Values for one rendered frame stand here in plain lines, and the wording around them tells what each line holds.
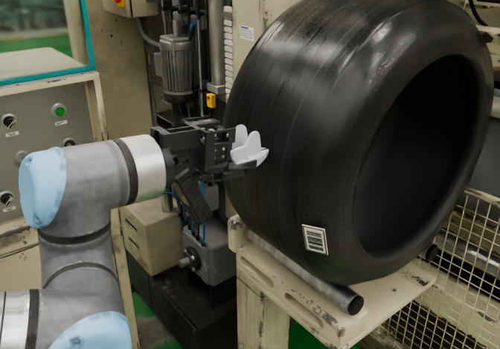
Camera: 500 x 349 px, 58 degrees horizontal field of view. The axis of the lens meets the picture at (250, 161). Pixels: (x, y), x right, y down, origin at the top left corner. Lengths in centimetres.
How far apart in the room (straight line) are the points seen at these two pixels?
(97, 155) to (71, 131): 73
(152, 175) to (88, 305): 18
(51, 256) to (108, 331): 16
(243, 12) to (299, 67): 36
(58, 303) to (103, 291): 5
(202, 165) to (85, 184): 18
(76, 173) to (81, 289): 13
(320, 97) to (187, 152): 22
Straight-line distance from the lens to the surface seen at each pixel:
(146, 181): 60
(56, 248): 62
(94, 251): 62
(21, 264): 139
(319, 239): 78
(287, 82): 77
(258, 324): 149
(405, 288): 123
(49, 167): 57
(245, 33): 110
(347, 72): 73
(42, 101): 127
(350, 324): 102
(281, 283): 109
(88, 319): 51
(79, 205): 58
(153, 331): 221
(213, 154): 66
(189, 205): 70
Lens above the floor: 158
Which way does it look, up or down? 26 degrees down
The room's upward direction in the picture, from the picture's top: straight up
